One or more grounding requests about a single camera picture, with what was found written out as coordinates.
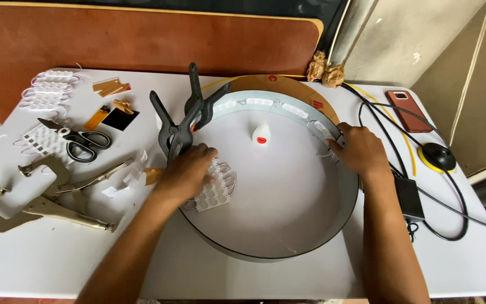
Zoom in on black cables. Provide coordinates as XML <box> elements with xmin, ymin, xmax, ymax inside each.
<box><xmin>342</xmin><ymin>83</ymin><xmax>486</xmax><ymax>242</ymax></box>

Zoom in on black power adapter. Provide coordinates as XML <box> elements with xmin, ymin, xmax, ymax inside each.
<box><xmin>393</xmin><ymin>176</ymin><xmax>426</xmax><ymax>223</ymax></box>

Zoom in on LED module strip grey backing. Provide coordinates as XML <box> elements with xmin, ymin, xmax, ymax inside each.
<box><xmin>13</xmin><ymin>123</ymin><xmax>73</xmax><ymax>164</ymax></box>

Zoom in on black square sheet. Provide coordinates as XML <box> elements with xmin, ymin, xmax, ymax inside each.
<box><xmin>101</xmin><ymin>107</ymin><xmax>140</xmax><ymax>132</ymax></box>

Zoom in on round white grey-rimmed sign tray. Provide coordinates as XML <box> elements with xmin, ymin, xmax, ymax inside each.
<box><xmin>171</xmin><ymin>90</ymin><xmax>360</xmax><ymax>263</ymax></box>

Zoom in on brown tape scraps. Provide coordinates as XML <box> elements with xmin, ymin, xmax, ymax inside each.
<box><xmin>92</xmin><ymin>78</ymin><xmax>132</xmax><ymax>98</ymax></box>

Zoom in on black spring clamp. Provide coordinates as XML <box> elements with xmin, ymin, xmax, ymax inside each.
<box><xmin>149</xmin><ymin>90</ymin><xmax>204</xmax><ymax>166</ymax></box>
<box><xmin>183</xmin><ymin>62</ymin><xmax>232</xmax><ymax>132</ymax></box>

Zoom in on white paper scraps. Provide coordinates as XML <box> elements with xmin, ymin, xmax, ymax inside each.
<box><xmin>101</xmin><ymin>149</ymin><xmax>149</xmax><ymax>198</ymax></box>

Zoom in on round brown backing board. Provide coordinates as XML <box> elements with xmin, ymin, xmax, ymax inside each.
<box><xmin>228</xmin><ymin>74</ymin><xmax>341</xmax><ymax>126</ymax></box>

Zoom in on black and yellow round puck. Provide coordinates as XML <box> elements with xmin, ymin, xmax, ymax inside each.
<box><xmin>418</xmin><ymin>142</ymin><xmax>457</xmax><ymax>174</ymax></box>

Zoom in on white LED module strip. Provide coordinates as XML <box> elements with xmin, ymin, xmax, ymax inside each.
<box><xmin>182</xmin><ymin>158</ymin><xmax>238</xmax><ymax>213</ymax></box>

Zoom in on large brown wooden board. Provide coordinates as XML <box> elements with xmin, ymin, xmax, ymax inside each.
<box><xmin>0</xmin><ymin>0</ymin><xmax>324</xmax><ymax>124</ymax></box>

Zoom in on person's left hand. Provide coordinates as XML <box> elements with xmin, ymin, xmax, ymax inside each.
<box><xmin>152</xmin><ymin>143</ymin><xmax>219</xmax><ymax>206</ymax></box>

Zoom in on metal locking C-clamp pliers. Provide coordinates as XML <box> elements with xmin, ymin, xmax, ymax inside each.
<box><xmin>18</xmin><ymin>156</ymin><xmax>134</xmax><ymax>200</ymax></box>
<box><xmin>0</xmin><ymin>185</ymin><xmax>117</xmax><ymax>234</ymax></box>

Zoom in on white glue bottle red cap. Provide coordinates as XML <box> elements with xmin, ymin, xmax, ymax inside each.
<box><xmin>252</xmin><ymin>121</ymin><xmax>272</xmax><ymax>146</ymax></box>

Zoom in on tan tape piece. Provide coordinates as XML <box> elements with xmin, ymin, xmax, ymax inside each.
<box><xmin>143</xmin><ymin>167</ymin><xmax>164</xmax><ymax>186</ymax></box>

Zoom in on pile of wired LED modules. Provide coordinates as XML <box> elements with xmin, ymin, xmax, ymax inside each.
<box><xmin>18</xmin><ymin>69</ymin><xmax>82</xmax><ymax>111</ymax></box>

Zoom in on crumpled brown paper ball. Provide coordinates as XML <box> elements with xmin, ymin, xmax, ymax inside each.
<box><xmin>307</xmin><ymin>50</ymin><xmax>327</xmax><ymax>82</ymax></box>
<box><xmin>322</xmin><ymin>64</ymin><xmax>346</xmax><ymax>89</ymax></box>

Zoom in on red-brown smartphone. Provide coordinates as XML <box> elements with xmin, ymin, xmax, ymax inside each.
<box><xmin>385</xmin><ymin>90</ymin><xmax>434</xmax><ymax>134</ymax></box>

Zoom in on crumpled tan tape scrap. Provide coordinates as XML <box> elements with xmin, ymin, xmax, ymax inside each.
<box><xmin>113</xmin><ymin>99</ymin><xmax>135</xmax><ymax>116</ymax></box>

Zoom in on black-handled scissors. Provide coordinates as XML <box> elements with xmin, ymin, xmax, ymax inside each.
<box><xmin>37</xmin><ymin>118</ymin><xmax>113</xmax><ymax>164</ymax></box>

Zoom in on person's right hand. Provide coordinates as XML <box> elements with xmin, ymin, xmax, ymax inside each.
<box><xmin>325</xmin><ymin>122</ymin><xmax>392</xmax><ymax>180</ymax></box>

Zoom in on orange lighter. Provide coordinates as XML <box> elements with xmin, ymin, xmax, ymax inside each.
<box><xmin>83</xmin><ymin>105</ymin><xmax>111</xmax><ymax>132</ymax></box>

